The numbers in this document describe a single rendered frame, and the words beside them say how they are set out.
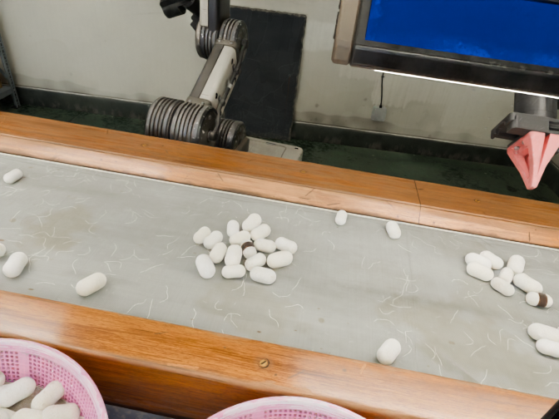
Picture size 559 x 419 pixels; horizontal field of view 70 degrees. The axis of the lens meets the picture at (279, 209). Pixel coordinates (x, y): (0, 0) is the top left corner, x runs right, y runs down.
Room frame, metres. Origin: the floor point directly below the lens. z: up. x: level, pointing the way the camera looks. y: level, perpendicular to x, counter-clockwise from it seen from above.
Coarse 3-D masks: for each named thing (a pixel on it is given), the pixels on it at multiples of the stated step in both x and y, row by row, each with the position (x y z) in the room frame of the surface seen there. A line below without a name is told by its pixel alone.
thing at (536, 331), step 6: (534, 324) 0.34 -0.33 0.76; (540, 324) 0.34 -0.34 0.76; (528, 330) 0.34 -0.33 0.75; (534, 330) 0.34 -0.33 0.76; (540, 330) 0.33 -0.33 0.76; (546, 330) 0.33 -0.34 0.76; (552, 330) 0.33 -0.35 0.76; (558, 330) 0.34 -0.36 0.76; (534, 336) 0.33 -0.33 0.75; (540, 336) 0.33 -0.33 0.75; (546, 336) 0.33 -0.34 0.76; (552, 336) 0.33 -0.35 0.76; (558, 336) 0.33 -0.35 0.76; (558, 342) 0.33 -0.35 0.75
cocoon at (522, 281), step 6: (516, 276) 0.43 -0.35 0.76; (522, 276) 0.43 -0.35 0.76; (528, 276) 0.43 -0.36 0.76; (516, 282) 0.43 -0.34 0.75; (522, 282) 0.42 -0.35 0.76; (528, 282) 0.42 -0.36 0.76; (534, 282) 0.42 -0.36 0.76; (522, 288) 0.42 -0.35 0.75; (528, 288) 0.41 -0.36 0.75; (534, 288) 0.41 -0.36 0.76; (540, 288) 0.41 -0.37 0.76
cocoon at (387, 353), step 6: (384, 342) 0.29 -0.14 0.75; (390, 342) 0.29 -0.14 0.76; (396, 342) 0.29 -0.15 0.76; (378, 348) 0.28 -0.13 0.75; (384, 348) 0.28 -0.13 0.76; (390, 348) 0.28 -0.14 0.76; (396, 348) 0.28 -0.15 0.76; (378, 354) 0.27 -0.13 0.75; (384, 354) 0.27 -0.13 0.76; (390, 354) 0.27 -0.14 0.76; (396, 354) 0.28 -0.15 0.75; (378, 360) 0.27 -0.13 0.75; (384, 360) 0.27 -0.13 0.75; (390, 360) 0.27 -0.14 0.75
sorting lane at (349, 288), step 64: (0, 192) 0.49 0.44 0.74; (64, 192) 0.51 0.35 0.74; (128, 192) 0.54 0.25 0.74; (192, 192) 0.56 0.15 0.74; (64, 256) 0.37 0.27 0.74; (128, 256) 0.39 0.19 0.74; (192, 256) 0.40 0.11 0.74; (320, 256) 0.44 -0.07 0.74; (384, 256) 0.46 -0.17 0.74; (448, 256) 0.48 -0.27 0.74; (192, 320) 0.30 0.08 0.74; (256, 320) 0.31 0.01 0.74; (320, 320) 0.32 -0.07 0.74; (384, 320) 0.33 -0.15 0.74; (448, 320) 0.35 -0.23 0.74; (512, 320) 0.36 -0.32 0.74; (512, 384) 0.27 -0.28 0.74
